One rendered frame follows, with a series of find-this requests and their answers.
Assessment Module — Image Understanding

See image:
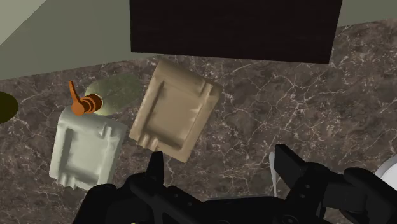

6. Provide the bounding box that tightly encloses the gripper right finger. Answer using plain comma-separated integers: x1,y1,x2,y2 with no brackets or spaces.
274,143,397,224

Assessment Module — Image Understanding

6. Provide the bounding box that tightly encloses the white round dish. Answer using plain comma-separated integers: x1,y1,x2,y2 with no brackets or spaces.
374,155,397,191

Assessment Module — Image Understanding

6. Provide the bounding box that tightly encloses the beige square tray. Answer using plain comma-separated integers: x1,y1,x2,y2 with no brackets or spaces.
129,58,223,164

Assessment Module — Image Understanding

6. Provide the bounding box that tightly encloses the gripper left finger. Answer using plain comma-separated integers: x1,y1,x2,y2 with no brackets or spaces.
71,151,205,224

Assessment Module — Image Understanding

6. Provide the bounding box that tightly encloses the green bottle with orange pump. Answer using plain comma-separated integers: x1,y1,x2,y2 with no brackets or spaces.
68,73,145,117

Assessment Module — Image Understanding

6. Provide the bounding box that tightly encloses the dark olive round object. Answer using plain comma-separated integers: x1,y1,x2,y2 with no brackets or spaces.
0,91,19,125

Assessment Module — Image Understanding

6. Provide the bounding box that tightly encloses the white square tray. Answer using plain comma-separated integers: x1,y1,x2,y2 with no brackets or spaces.
48,105,128,192

